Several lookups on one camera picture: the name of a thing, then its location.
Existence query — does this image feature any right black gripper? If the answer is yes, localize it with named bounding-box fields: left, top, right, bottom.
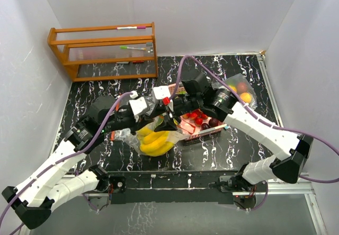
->
left=150, top=94, right=202, bottom=131

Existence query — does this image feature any yellow banana bunch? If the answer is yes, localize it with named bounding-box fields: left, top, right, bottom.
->
left=137, top=127, right=174, bottom=157

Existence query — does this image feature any red zipper clear bag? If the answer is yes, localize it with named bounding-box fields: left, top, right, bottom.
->
left=123, top=112, right=204, bottom=157
left=110, top=129, right=131, bottom=141

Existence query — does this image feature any strawberry bunch with leaves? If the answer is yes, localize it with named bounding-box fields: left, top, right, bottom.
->
left=182, top=109, right=209, bottom=126

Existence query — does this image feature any dark red plum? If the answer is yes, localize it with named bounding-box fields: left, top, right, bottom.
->
left=208, top=118, right=219, bottom=128

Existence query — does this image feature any blue zipper clear bag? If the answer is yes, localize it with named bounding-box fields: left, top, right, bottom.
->
left=208, top=74, right=257, bottom=110

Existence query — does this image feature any yellow orange fruit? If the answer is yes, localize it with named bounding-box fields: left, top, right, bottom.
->
left=239, top=92, right=253, bottom=104

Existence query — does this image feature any red apple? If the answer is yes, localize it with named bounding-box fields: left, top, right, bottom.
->
left=236, top=82, right=248, bottom=95

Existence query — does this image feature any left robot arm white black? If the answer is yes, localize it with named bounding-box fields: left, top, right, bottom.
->
left=1, top=92, right=152, bottom=229

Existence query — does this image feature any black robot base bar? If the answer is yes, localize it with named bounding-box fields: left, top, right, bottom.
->
left=87, top=170, right=268, bottom=205

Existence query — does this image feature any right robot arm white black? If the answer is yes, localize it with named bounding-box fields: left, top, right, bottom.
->
left=151, top=74, right=314, bottom=191

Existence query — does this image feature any pink plastic basket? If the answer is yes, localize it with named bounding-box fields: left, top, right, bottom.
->
left=166, top=82, right=227, bottom=142

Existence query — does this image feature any red staples box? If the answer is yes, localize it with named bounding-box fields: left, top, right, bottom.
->
left=132, top=60, right=145, bottom=64

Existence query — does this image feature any wooden shelf rack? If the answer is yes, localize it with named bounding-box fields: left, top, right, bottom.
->
left=47, top=22, right=158, bottom=82

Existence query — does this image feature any grey staples block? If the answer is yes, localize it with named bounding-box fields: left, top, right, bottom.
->
left=146, top=42, right=153, bottom=49

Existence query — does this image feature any pink white marker pen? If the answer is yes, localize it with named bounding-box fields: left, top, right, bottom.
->
left=116, top=25, right=147, bottom=30

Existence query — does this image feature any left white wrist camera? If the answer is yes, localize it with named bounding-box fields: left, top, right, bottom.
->
left=128, top=91, right=150, bottom=122

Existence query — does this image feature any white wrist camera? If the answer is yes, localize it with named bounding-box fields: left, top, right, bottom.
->
left=151, top=86, right=174, bottom=116
left=128, top=91, right=150, bottom=122

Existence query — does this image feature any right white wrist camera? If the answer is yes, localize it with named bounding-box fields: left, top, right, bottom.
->
left=151, top=86, right=174, bottom=116

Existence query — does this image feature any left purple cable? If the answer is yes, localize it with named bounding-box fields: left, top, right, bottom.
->
left=0, top=91, right=138, bottom=235

